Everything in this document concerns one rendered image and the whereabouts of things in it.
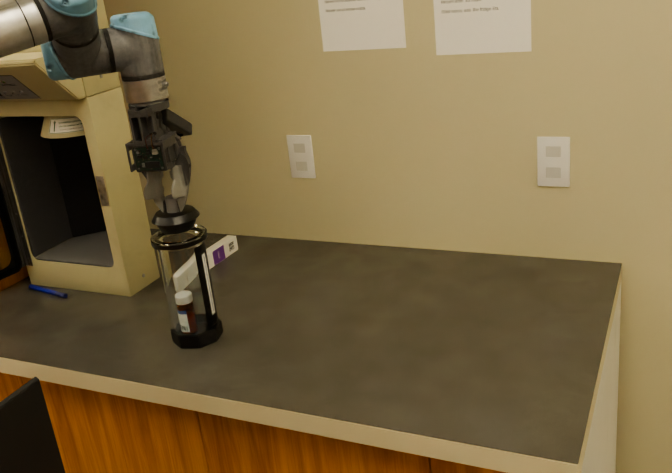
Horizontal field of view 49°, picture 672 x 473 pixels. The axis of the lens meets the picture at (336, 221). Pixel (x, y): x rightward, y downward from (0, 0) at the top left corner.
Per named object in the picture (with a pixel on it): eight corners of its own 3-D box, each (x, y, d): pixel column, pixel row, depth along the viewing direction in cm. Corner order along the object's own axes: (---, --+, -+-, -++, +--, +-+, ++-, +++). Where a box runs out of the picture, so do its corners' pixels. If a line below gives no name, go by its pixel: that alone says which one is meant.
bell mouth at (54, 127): (78, 120, 185) (73, 98, 183) (133, 119, 177) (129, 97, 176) (23, 138, 170) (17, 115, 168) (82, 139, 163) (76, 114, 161)
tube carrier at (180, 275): (230, 318, 154) (214, 222, 147) (214, 345, 144) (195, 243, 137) (181, 319, 156) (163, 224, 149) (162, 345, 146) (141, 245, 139)
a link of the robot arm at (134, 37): (101, 15, 128) (150, 9, 131) (114, 78, 132) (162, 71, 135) (106, 17, 121) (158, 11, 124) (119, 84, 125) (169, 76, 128)
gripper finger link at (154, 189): (139, 219, 137) (135, 171, 133) (152, 208, 142) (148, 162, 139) (155, 220, 136) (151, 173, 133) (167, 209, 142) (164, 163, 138)
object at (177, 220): (208, 218, 146) (202, 187, 143) (192, 236, 137) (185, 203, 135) (164, 220, 147) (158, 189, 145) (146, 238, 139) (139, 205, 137)
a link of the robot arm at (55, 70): (32, 13, 118) (103, 4, 121) (42, 54, 128) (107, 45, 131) (42, 53, 115) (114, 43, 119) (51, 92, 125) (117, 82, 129)
